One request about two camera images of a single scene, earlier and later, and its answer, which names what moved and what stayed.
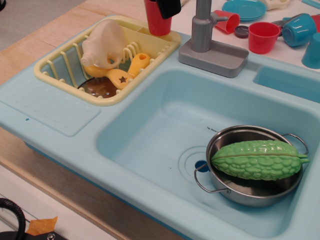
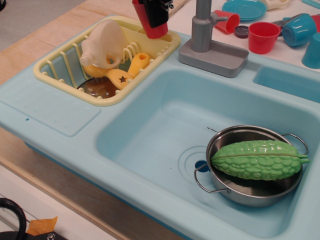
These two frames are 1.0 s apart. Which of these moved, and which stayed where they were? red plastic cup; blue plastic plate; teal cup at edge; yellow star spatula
Moved: red plastic cup
Stayed: blue plastic plate; teal cup at edge; yellow star spatula
